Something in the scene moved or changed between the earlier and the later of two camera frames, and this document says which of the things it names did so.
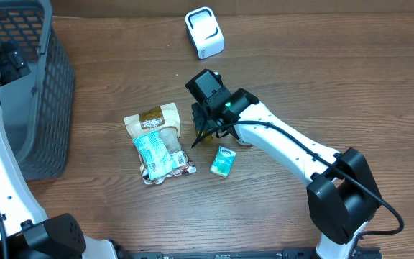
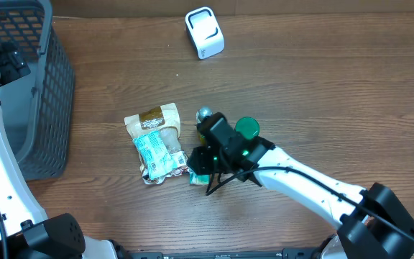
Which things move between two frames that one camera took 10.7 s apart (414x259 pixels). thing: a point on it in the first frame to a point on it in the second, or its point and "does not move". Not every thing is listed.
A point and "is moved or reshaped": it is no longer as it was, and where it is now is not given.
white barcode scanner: x=204 y=32 does not move
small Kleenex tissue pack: x=223 y=162 is moved or reshaped
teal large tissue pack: x=154 y=155 does not move
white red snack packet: x=184 y=166 does not move
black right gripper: x=200 y=111 to x=204 y=166
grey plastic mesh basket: x=37 y=108 does not move
